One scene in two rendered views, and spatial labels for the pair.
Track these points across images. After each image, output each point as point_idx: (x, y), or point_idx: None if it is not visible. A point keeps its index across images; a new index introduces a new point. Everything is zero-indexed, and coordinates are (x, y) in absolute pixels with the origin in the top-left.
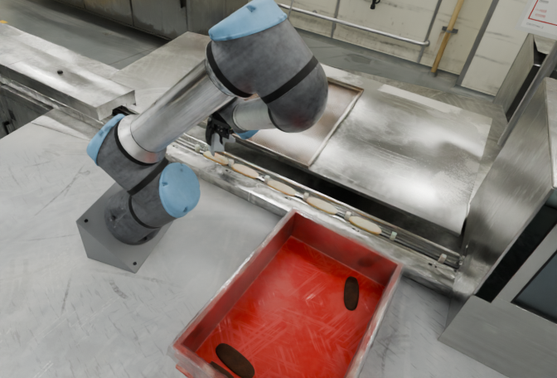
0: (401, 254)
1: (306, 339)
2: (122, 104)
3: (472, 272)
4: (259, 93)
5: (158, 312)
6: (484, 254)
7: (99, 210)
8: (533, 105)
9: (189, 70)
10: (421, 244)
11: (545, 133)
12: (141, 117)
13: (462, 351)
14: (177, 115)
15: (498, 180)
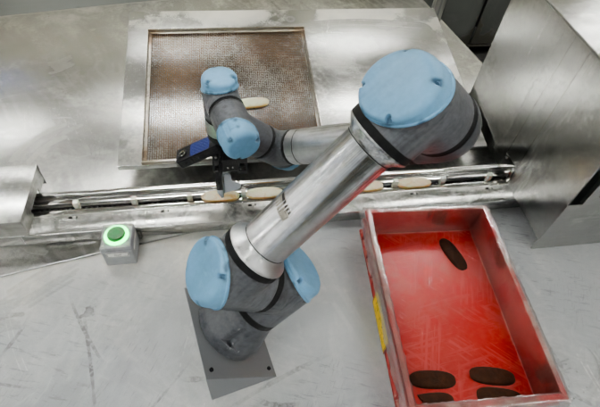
0: (462, 193)
1: (459, 319)
2: (35, 193)
3: (545, 184)
4: (429, 152)
5: (336, 393)
6: (557, 167)
7: (208, 348)
8: (525, 7)
9: (45, 86)
10: (464, 172)
11: (585, 48)
12: (271, 234)
13: (551, 245)
14: (331, 213)
15: (516, 88)
